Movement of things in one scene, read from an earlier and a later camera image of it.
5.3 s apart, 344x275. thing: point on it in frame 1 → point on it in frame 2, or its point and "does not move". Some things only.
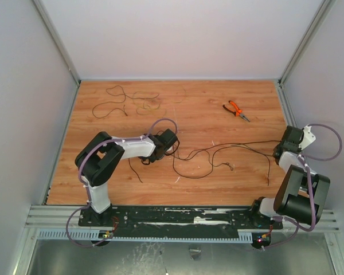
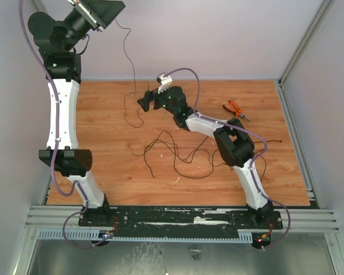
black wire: x=212 y=163 → x=265 y=167
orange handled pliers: x=238 y=113 does not move
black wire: x=225 y=145 → x=181 y=157
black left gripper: x=145 y=157 → x=99 y=13
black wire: x=180 y=174 → x=178 y=160
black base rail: x=176 y=217 does not move
